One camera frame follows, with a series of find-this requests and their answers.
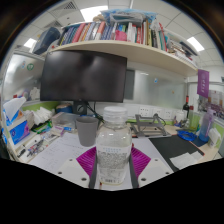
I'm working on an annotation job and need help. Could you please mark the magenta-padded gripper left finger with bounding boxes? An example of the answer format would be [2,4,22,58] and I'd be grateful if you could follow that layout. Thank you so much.
[55,146,99,190]

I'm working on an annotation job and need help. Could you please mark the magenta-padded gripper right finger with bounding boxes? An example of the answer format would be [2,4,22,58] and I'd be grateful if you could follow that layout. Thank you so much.
[129,146,174,190]

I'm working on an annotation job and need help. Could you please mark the clear plastic water bottle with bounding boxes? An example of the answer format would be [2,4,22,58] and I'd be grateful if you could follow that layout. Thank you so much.
[95,106,133,186]

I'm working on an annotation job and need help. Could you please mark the white printed paper sheet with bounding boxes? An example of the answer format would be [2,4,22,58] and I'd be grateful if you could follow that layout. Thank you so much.
[29,132,98,174]

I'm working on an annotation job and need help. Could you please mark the grey ribbed cup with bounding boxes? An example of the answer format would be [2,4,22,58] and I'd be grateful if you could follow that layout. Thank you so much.
[75,115,100,148]

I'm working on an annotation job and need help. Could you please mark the black desk mat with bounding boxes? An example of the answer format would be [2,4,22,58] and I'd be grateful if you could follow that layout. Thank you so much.
[148,134,205,173]

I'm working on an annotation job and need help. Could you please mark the grey metal laptop stand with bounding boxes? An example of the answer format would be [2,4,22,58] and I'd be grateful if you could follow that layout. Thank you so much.
[128,113,168,138]

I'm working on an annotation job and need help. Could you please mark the small white paper piece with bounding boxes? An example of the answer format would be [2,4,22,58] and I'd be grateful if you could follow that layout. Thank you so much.
[169,150,204,170]

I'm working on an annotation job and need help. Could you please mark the clear plastic box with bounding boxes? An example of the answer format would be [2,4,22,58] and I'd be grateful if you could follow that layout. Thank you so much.
[51,111,81,133]

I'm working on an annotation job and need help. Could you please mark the stack of white napkins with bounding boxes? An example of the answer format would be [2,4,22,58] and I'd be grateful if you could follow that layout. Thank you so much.
[25,106,54,126]

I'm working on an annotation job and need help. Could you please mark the dark wine bottle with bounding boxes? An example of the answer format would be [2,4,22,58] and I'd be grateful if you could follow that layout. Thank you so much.
[182,95,191,119]

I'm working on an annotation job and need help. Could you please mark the blue tissue box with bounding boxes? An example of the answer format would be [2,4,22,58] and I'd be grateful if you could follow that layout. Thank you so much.
[2,96,32,145]

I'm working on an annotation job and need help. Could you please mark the purple drink bottle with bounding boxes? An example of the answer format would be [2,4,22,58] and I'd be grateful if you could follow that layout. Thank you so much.
[198,107,216,143]

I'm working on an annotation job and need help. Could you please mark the black computer monitor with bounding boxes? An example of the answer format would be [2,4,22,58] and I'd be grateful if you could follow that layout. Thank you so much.
[39,49,129,116]

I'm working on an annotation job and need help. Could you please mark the purple hanging banner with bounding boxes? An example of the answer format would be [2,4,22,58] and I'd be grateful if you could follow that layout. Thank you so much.
[196,68,211,99]

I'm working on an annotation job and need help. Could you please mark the ceiling light panels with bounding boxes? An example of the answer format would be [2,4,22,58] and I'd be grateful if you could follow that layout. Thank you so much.
[23,4,205,53]

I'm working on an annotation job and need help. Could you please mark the white wall socket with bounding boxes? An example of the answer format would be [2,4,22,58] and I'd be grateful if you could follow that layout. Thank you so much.
[151,107,163,119]
[138,105,151,118]

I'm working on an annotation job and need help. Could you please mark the coiled blue cable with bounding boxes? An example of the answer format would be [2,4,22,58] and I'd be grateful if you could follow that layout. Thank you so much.
[176,129,198,143]

